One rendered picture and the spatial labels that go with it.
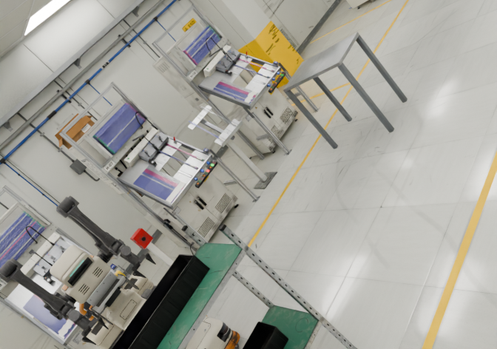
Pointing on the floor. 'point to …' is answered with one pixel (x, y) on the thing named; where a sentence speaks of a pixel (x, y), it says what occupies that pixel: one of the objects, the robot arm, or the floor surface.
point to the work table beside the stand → (339, 52)
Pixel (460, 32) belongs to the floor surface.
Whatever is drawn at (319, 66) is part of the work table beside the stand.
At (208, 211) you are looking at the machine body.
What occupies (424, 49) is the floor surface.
